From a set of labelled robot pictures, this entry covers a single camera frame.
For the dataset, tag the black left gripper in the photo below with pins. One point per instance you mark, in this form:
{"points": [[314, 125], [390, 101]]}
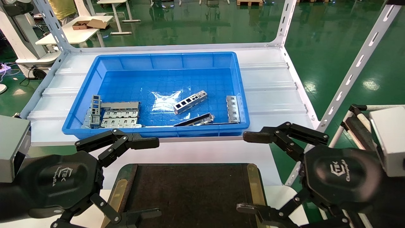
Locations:
{"points": [[57, 180]]}

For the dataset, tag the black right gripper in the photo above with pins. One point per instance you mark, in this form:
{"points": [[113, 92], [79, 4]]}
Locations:
{"points": [[341, 177]]}

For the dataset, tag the upright grey metal cage part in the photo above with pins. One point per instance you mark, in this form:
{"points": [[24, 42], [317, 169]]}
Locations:
{"points": [[95, 119]]}

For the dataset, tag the black container tray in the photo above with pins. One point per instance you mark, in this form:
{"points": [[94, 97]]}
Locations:
{"points": [[190, 196]]}

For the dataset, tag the dark metal cage part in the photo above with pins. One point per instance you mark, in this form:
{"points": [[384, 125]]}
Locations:
{"points": [[197, 120]]}

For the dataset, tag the white cart with black padding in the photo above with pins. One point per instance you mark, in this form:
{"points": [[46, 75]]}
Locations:
{"points": [[357, 129]]}

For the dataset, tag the clear plastic film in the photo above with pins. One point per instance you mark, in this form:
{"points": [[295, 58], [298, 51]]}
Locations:
{"points": [[164, 101]]}

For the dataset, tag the blue plastic bin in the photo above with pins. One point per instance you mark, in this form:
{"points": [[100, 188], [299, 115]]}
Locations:
{"points": [[164, 61]]}

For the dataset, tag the black round floor device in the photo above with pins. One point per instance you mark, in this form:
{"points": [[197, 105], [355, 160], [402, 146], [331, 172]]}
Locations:
{"points": [[39, 73]]}

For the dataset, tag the white table with cardboard box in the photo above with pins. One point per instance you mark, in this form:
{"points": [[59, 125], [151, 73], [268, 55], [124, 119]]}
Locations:
{"points": [[72, 34]]}

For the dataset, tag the brown cardboard box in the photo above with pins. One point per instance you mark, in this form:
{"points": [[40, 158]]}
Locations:
{"points": [[82, 24]]}

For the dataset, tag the white table with metal legs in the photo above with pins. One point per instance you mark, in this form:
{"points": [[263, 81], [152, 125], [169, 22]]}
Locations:
{"points": [[118, 15]]}

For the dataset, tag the white machine stand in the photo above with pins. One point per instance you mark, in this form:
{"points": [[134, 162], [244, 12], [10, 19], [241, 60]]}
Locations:
{"points": [[22, 38]]}

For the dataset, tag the person in yellow clothes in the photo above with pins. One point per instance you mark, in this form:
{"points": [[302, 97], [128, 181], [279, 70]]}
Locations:
{"points": [[61, 8]]}

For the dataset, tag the wooden pallet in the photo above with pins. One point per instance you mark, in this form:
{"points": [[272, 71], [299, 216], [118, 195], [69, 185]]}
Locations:
{"points": [[250, 2]]}

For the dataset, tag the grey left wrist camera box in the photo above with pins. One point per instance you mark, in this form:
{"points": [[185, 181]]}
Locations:
{"points": [[12, 145]]}

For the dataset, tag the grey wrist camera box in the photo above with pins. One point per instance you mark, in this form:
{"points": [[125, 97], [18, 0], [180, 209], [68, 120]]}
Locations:
{"points": [[12, 145], [390, 139]]}

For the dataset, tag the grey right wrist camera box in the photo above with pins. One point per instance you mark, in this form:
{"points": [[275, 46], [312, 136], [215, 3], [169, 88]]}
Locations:
{"points": [[390, 139]]}

